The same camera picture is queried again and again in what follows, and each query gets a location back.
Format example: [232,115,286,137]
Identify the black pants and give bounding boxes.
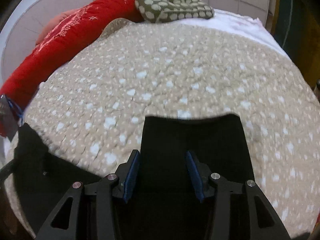
[14,114,254,239]

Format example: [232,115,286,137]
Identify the beige dotted quilt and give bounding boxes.
[4,17,320,238]

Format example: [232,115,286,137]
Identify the white bed sheet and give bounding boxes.
[175,8,286,55]

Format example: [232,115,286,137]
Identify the red embroidered blanket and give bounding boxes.
[0,0,193,138]

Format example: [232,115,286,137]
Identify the round grey headboard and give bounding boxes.
[1,0,94,83]

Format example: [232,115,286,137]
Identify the pink pillow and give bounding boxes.
[35,8,79,46]

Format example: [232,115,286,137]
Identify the olive patterned pillow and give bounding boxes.
[135,0,214,23]

